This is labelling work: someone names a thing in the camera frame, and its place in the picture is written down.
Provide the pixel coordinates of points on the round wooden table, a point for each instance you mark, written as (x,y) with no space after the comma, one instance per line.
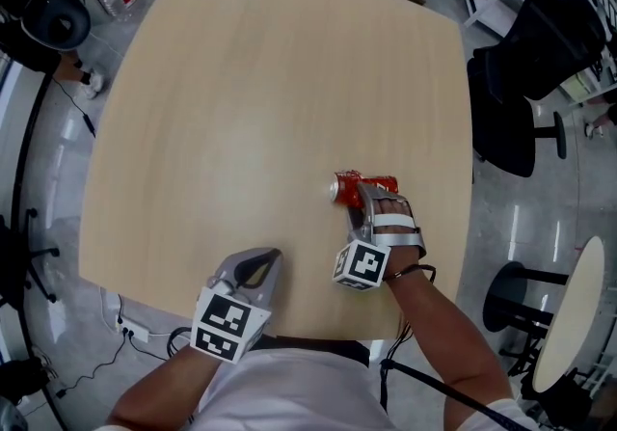
(573,313)

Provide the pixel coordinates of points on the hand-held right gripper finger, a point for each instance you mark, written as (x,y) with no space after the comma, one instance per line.
(356,224)
(370,207)

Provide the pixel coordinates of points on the person's left forearm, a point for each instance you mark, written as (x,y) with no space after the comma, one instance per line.
(159,395)

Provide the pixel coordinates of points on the black office chair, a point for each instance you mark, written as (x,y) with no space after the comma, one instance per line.
(9,260)
(554,48)

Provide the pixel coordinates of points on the person's black trousers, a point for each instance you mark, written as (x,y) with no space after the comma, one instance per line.
(337,352)

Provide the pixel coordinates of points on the person's white shirt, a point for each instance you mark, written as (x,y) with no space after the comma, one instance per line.
(299,390)

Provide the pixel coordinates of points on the person's right forearm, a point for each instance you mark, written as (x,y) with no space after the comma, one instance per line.
(434,323)

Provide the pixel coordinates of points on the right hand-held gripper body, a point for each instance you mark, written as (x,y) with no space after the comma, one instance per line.
(361,265)

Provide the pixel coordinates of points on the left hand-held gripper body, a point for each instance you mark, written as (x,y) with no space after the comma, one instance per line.
(226,323)

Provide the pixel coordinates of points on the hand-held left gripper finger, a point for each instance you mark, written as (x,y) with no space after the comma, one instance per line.
(276,279)
(226,270)

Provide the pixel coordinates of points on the red soda can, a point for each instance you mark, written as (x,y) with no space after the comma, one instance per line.
(347,190)

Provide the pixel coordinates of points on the person's right hand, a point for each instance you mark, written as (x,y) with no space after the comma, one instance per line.
(393,206)

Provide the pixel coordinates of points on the white power strip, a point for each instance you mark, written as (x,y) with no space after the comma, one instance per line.
(135,331)

